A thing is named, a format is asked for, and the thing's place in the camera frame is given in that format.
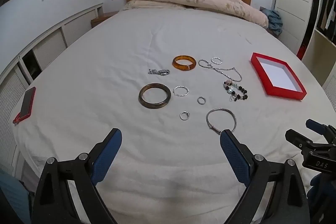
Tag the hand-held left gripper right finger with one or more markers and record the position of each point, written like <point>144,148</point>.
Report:
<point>235,158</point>

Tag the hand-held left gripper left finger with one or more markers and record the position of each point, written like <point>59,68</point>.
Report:
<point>107,155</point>

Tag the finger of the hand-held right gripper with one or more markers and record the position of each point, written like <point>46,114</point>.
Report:
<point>299,140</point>
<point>315,125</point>

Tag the thin silver bangle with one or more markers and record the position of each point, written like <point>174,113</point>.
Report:
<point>221,108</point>

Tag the red jewelry box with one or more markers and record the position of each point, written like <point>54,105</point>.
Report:
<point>275,74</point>

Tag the dark brown bangle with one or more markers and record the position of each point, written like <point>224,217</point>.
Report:
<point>155,106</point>

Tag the silver metal wristwatch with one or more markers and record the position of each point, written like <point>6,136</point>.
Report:
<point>162,72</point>

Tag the red object beside wardrobe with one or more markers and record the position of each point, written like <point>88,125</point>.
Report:
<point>302,49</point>

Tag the phone in red case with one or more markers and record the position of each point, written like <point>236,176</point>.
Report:
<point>27,103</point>

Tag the amber bangle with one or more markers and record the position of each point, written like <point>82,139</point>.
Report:
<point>183,68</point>

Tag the blue cloth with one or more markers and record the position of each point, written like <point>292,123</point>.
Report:
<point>274,20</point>

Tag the hanging clothes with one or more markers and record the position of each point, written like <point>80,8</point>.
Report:
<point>328,11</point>

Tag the white slatted cabinet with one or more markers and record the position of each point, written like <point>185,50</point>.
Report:
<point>50,48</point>

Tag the wooden nightstand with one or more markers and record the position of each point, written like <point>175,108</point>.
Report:
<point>102,18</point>

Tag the beige pillow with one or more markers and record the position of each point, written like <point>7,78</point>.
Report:
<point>136,5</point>

